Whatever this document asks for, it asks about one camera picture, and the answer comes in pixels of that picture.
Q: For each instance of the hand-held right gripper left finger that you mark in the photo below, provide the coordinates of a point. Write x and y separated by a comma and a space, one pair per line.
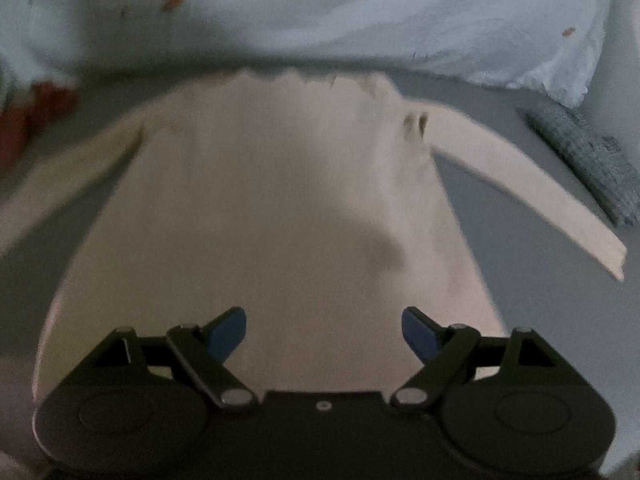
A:
228, 334

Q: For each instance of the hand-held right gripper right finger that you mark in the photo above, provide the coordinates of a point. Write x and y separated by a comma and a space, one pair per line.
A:
418, 334

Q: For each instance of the cream long-sleeve sweater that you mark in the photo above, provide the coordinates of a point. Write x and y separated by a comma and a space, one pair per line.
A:
250, 210

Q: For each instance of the grey textured folded cloth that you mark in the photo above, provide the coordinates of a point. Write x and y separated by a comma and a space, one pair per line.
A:
585, 160

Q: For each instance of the red cloth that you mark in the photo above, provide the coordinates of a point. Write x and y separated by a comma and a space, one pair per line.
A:
40, 110

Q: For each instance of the white blanket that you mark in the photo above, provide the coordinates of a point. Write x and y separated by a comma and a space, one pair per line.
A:
320, 15

